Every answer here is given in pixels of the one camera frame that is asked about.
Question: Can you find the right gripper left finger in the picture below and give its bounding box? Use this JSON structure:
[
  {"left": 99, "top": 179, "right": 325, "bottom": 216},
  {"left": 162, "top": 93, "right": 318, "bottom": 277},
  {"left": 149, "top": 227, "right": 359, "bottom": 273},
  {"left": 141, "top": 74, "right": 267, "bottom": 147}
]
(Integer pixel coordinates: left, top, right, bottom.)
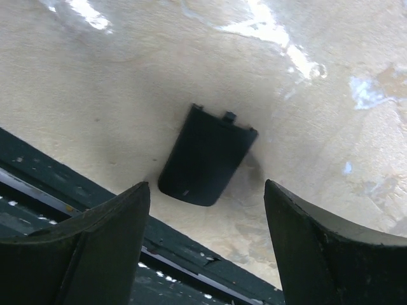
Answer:
[{"left": 1, "top": 182, "right": 150, "bottom": 304}]

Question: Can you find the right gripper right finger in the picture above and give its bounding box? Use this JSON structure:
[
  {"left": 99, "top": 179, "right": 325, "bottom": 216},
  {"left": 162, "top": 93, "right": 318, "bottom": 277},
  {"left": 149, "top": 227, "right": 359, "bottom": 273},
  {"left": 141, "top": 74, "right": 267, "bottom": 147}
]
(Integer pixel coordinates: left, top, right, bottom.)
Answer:
[{"left": 264, "top": 180, "right": 406, "bottom": 304}]

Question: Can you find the black remote battery cover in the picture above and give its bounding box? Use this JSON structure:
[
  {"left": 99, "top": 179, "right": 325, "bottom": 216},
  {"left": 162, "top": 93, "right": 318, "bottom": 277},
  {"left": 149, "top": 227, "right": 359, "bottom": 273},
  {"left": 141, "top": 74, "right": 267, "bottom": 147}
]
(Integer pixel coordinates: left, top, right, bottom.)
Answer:
[{"left": 158, "top": 104, "right": 258, "bottom": 207}]

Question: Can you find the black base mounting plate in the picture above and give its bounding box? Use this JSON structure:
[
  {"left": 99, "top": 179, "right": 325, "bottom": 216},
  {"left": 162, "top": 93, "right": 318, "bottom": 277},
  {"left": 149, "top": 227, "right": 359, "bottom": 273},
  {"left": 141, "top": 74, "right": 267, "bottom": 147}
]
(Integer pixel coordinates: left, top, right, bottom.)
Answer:
[{"left": 1, "top": 130, "right": 284, "bottom": 304}]

